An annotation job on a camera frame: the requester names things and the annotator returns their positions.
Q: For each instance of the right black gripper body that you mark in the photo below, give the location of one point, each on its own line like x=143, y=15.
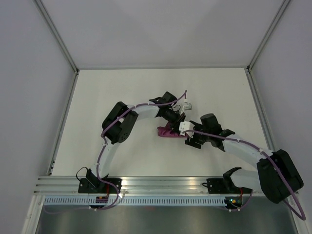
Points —
x=200, y=138

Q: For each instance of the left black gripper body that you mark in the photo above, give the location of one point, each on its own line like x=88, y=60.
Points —
x=173, y=118

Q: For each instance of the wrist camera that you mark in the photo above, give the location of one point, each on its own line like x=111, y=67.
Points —
x=186, y=128
x=186, y=106

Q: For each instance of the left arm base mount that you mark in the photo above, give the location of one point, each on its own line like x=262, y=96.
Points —
x=85, y=187

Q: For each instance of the white slotted cable duct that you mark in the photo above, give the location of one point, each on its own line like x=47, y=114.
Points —
x=138, y=200

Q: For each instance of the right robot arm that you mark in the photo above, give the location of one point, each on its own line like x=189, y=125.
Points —
x=274, y=174

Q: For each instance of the aluminium mounting rail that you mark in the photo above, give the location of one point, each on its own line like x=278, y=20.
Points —
x=131, y=185

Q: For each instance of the right aluminium frame post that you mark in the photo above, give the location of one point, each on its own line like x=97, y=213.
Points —
x=269, y=32

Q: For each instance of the purple cloth napkin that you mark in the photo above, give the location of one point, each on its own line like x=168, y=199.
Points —
x=167, y=132

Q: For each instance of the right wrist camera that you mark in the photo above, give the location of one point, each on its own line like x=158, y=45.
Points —
x=186, y=128

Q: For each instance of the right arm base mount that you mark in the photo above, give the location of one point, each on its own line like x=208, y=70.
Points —
x=220, y=186

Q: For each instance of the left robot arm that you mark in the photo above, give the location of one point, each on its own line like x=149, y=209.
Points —
x=117, y=127

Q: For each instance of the left aluminium frame post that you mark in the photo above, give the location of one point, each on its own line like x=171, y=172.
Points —
x=55, y=33

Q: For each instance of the aluminium frame post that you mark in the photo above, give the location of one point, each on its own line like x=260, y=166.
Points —
x=269, y=32
x=55, y=33

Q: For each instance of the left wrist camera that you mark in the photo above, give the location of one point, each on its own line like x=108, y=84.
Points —
x=186, y=106

